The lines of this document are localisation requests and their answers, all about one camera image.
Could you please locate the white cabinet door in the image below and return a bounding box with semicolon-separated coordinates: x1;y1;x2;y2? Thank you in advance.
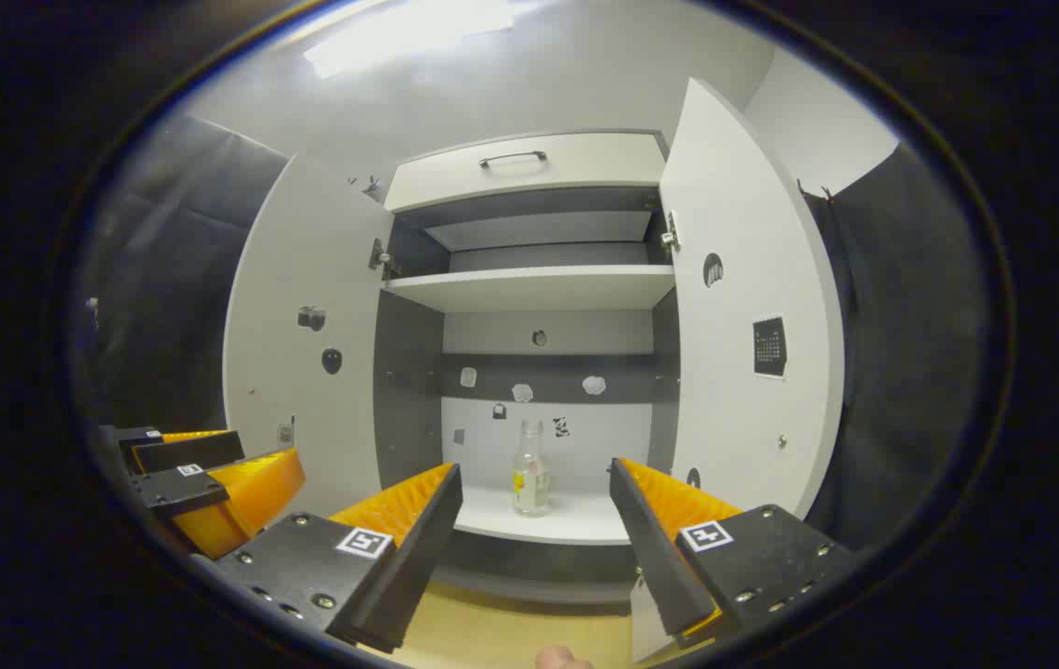
658;77;846;521
223;153;398;521

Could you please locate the white drawer front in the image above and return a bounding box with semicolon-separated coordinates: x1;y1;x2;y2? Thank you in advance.
384;130;670;213

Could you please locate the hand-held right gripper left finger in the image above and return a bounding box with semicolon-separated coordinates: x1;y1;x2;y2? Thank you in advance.
190;462;465;656

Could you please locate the clear glass bottle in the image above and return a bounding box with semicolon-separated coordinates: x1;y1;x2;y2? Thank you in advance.
511;420;552;518

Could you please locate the black backdrop cloth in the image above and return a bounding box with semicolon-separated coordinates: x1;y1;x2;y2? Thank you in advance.
84;111;990;558

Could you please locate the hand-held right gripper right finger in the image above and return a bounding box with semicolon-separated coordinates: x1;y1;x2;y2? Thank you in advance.
608;457;865;651

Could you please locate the white cabinet shelf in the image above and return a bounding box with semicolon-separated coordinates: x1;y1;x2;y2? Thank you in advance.
384;265;676;313

